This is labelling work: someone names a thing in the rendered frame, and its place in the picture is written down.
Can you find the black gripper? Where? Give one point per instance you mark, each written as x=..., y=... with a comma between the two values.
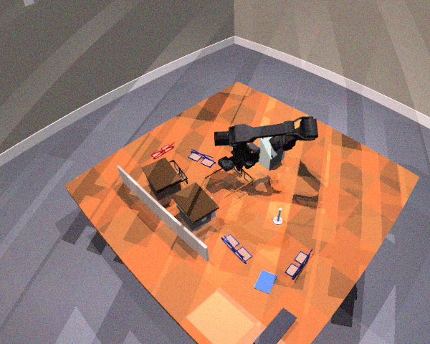
x=228, y=163

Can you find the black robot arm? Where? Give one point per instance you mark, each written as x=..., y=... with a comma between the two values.
x=284, y=135

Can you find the blue flat square tile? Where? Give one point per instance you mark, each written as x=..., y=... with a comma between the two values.
x=265, y=282

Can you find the red glasses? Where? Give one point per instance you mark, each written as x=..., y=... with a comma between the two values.
x=165, y=148

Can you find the white flat panel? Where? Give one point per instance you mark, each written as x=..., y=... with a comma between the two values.
x=164, y=215

